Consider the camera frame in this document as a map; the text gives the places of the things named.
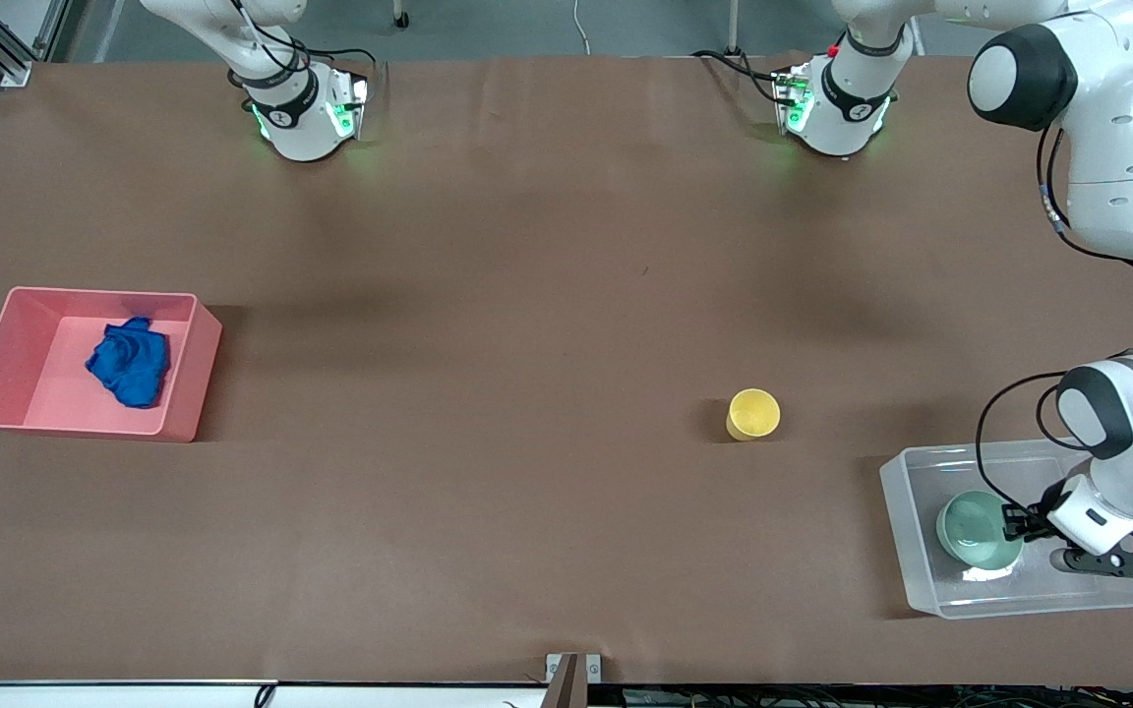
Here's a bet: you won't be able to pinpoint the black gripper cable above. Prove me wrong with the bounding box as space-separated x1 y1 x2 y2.
974 123 1133 518

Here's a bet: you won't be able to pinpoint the mint green bowl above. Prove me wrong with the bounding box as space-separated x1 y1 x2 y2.
936 491 1025 571

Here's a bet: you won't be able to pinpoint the pink plastic box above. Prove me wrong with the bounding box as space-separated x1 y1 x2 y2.
0 286 223 443

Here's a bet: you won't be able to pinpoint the white table edge rail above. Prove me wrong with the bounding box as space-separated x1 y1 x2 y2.
0 681 567 708

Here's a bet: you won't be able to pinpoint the yellow plastic cup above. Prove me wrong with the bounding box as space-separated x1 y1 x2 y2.
726 388 782 442

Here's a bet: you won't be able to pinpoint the blue cloth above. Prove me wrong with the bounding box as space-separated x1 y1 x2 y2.
86 316 172 410

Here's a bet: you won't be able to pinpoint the metal table bracket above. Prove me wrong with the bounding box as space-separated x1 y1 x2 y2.
545 653 603 708

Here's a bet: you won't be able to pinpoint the clear plastic box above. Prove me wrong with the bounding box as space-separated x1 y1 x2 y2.
879 435 1133 620

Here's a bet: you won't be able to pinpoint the aluminium frame profile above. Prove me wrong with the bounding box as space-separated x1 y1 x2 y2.
0 0 66 88

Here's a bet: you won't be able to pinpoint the black arm base cables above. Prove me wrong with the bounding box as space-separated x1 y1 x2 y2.
691 47 786 105
230 0 378 91

